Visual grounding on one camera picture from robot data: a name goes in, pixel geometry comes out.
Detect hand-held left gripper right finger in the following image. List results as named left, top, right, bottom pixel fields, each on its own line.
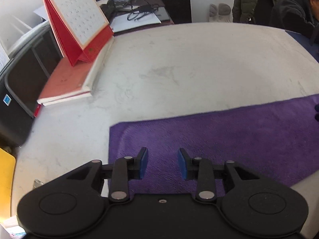
left=177, top=148, right=260, bottom=203

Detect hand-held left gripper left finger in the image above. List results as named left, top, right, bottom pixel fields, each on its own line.
left=65, top=146, right=149, bottom=203

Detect purple towel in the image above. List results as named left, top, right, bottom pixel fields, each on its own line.
left=108, top=95, right=319, bottom=196

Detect pink notebook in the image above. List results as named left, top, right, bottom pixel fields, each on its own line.
left=37, top=36, right=115, bottom=106

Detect green padded jacket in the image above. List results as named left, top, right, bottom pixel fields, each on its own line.
left=232, top=0, right=285, bottom=25

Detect yellow folder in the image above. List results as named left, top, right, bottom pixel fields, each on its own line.
left=0, top=147, right=17, bottom=219

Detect white papers on desk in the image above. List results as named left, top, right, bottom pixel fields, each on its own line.
left=110, top=12, right=162, bottom=31

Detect grey fuzzy cushion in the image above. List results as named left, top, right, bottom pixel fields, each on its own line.
left=209, top=3, right=232, bottom=23

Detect dark wooden desk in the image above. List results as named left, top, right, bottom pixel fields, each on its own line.
left=96, top=0, right=175, bottom=34

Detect red desk calendar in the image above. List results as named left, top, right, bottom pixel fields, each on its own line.
left=41, top=0, right=114, bottom=66

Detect black tea bar machine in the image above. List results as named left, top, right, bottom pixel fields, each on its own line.
left=157, top=0, right=192, bottom=24

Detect black chair with grey frame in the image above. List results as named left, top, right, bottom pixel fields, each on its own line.
left=0, top=25, right=64, bottom=146

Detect black cable bundle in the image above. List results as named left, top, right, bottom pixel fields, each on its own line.
left=113, top=0, right=160, bottom=22

